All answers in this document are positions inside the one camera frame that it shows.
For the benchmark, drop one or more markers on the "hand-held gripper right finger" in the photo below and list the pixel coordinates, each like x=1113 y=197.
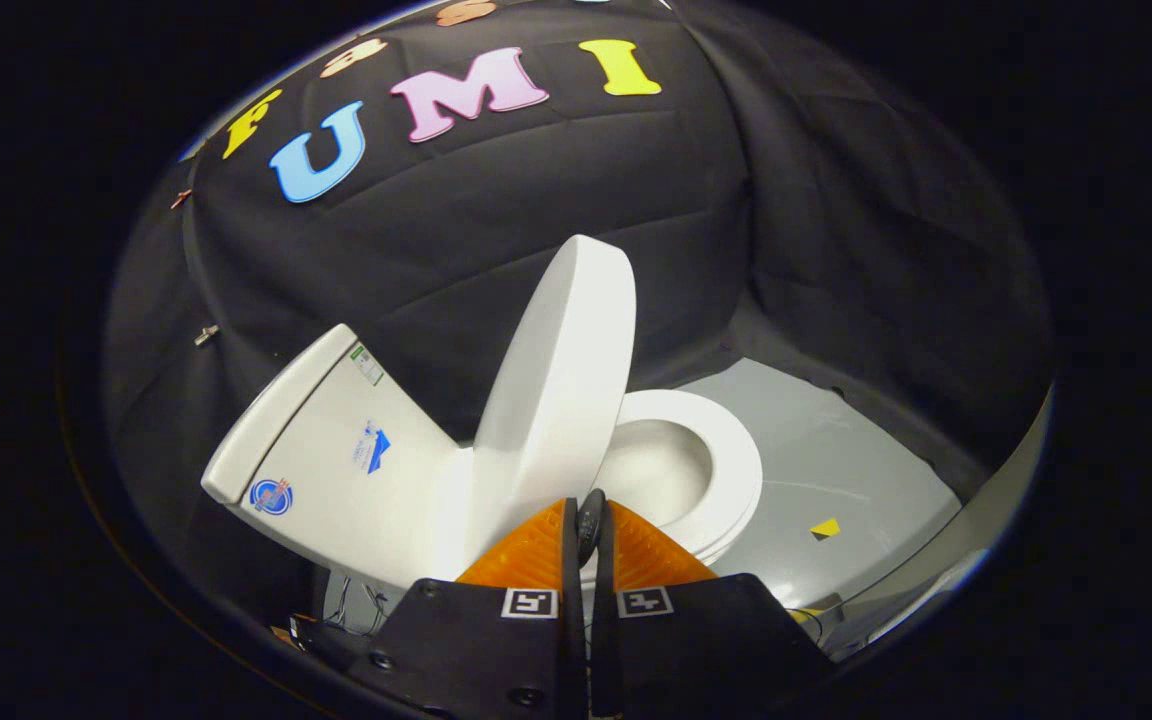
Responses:
x=696 y=660

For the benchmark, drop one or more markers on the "silver clip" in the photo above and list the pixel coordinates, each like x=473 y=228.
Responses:
x=206 y=334

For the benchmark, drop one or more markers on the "black backdrop cloth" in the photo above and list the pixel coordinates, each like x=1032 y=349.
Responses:
x=436 y=250

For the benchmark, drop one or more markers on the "yellow tape piece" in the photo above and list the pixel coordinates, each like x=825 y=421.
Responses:
x=825 y=527

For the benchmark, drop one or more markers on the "pink clip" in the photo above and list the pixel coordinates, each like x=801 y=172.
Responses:
x=180 y=198

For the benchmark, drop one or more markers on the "white toilet tank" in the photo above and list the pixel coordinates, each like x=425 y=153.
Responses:
x=346 y=470

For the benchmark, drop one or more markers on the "white toilet bowl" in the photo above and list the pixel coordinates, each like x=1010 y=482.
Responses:
x=656 y=470

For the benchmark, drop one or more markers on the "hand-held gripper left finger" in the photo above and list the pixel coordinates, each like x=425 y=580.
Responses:
x=496 y=660

